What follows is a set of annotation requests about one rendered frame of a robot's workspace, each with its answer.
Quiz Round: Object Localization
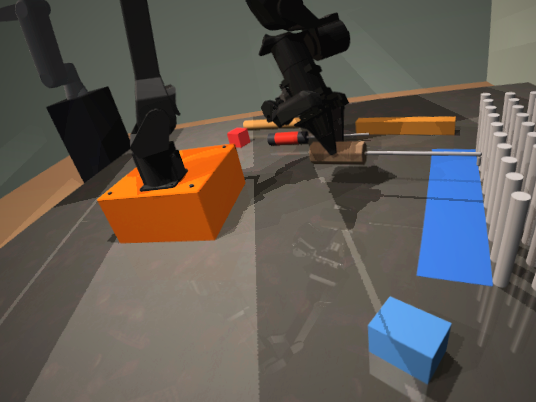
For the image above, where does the wooden-handled hammer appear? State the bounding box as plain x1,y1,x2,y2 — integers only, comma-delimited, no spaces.
243,118,301,130

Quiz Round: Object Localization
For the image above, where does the blue flat strip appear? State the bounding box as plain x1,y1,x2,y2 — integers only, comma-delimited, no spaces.
416,156,493,286

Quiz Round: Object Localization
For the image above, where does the light blue block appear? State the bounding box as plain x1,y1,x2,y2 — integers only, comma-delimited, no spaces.
368,297,452,384

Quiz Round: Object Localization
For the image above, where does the hook tool with wooden handle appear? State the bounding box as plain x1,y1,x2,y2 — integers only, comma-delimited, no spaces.
309,141,482,166

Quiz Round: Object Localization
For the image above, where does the orange rectangular bar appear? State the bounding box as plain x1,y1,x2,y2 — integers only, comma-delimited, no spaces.
355,116,456,135

